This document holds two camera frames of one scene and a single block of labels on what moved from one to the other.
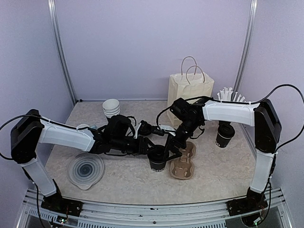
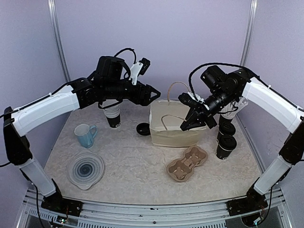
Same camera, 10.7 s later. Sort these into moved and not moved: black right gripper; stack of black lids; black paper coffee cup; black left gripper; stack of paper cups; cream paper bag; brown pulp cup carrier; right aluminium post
Moved: cream paper bag; black left gripper; black right gripper; brown pulp cup carrier
Not moved: right aluminium post; black paper coffee cup; stack of black lids; stack of paper cups
